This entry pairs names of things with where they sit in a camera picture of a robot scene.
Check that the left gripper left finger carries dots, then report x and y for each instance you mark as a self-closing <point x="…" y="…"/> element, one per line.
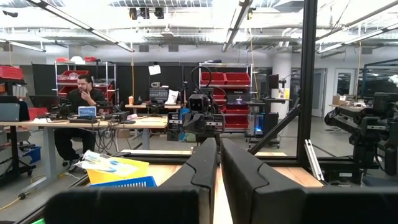
<point x="140" y="208"/>

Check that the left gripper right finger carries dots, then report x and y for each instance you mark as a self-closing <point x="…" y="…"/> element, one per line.
<point x="295" y="208"/>

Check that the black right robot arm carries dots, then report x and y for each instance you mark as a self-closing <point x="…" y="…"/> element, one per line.
<point x="214" y="107"/>

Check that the black background robot arm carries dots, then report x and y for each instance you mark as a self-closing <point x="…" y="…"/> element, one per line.
<point x="370" y="130"/>

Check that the blue plastic basket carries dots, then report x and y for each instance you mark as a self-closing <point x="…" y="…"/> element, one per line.
<point x="130" y="183"/>

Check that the red storage bin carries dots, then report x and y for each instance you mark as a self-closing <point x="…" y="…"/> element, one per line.
<point x="37" y="112"/>
<point x="237" y="78"/>
<point x="73" y="75"/>
<point x="11" y="72"/>
<point x="237" y="122"/>
<point x="213" y="78"/>

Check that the white bag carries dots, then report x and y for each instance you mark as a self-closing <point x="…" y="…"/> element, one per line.
<point x="172" y="97"/>

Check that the yellow plastic basket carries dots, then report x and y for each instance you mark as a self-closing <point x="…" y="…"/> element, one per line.
<point x="102" y="179"/>

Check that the white blue wrapped packet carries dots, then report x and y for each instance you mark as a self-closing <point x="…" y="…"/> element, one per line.
<point x="115" y="165"/>

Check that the metal shelf rack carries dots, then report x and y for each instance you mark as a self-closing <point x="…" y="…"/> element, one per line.
<point x="56" y="77"/>
<point x="251" y="93"/>

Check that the wooden desk grey legs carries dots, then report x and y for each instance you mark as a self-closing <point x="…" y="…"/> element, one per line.
<point x="146" y="123"/>

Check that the black computer tower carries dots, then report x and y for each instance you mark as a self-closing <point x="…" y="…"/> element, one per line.
<point x="264" y="124"/>

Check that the white paper sheet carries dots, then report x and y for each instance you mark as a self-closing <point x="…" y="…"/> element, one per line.
<point x="154" y="69"/>

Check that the orange cup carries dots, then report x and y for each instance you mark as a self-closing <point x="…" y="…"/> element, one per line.
<point x="131" y="100"/>

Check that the cardboard box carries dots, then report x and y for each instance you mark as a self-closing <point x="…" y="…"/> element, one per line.
<point x="339" y="100"/>

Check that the blue storage bin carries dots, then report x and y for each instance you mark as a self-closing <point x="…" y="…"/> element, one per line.
<point x="32" y="154"/>

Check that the person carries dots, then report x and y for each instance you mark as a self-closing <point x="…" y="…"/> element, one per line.
<point x="84" y="96"/>

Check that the black ceiling spotlight cluster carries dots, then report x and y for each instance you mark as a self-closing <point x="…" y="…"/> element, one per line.
<point x="146" y="13"/>

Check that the grey monitor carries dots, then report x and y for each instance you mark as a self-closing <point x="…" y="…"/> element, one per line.
<point x="9" y="112"/>

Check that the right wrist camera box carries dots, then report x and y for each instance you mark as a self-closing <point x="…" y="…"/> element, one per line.
<point x="198" y="102"/>

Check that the aluminium bracket strip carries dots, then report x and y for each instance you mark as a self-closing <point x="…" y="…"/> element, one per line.
<point x="314" y="158"/>

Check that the black diagonal frame brace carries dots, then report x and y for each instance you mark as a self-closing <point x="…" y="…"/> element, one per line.
<point x="273" y="132"/>

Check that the black vertical frame post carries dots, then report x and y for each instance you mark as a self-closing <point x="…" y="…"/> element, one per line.
<point x="308" y="77"/>

